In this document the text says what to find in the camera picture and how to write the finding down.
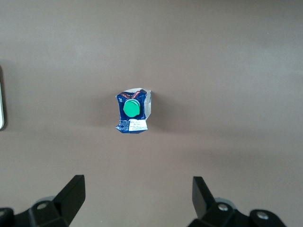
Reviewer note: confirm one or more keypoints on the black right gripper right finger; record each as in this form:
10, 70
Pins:
201, 198

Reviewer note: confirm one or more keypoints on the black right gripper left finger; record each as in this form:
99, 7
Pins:
71, 196

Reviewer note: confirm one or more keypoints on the beige rabbit print tray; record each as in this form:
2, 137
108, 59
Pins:
1, 106

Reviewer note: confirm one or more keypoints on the blue milk carton green cap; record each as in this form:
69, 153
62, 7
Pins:
131, 107

